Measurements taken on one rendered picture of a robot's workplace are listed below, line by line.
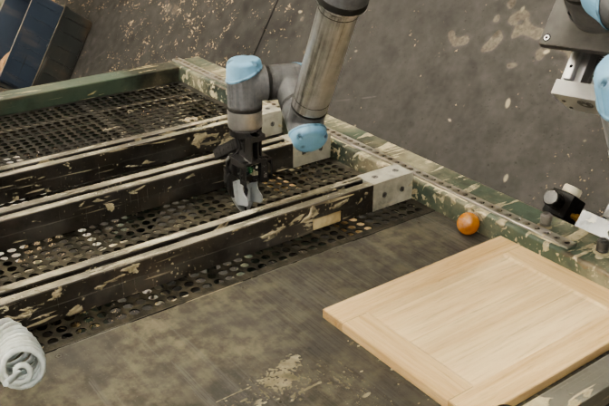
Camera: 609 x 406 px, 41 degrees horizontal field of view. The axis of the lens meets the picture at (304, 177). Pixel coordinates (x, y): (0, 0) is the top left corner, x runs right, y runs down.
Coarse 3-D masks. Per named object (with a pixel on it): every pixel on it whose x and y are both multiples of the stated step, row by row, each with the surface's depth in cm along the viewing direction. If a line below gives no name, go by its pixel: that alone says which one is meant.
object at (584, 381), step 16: (592, 368) 132; (608, 368) 132; (560, 384) 128; (576, 384) 128; (592, 384) 128; (608, 384) 128; (544, 400) 125; (560, 400) 125; (576, 400) 125; (592, 400) 126; (608, 400) 130
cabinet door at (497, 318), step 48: (384, 288) 157; (432, 288) 158; (480, 288) 158; (528, 288) 158; (576, 288) 158; (384, 336) 143; (432, 336) 143; (480, 336) 144; (528, 336) 144; (576, 336) 143; (432, 384) 131; (480, 384) 131; (528, 384) 131
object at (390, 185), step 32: (320, 192) 184; (352, 192) 184; (384, 192) 191; (224, 224) 170; (256, 224) 170; (288, 224) 176; (128, 256) 158; (160, 256) 158; (192, 256) 163; (224, 256) 168; (0, 288) 146; (32, 288) 146; (64, 288) 148; (96, 288) 152; (128, 288) 156; (32, 320) 146
